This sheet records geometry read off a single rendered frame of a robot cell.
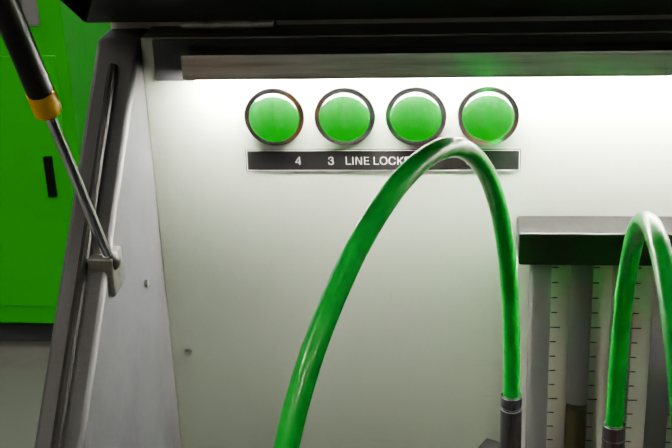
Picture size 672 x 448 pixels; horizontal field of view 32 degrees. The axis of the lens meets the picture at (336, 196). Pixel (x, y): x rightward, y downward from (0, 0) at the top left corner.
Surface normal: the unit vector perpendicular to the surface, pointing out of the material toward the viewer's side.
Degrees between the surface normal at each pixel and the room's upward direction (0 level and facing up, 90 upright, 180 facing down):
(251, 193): 90
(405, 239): 90
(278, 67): 90
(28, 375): 0
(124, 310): 90
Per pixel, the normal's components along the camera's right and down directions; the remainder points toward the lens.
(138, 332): 0.99, 0.00
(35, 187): -0.11, 0.37
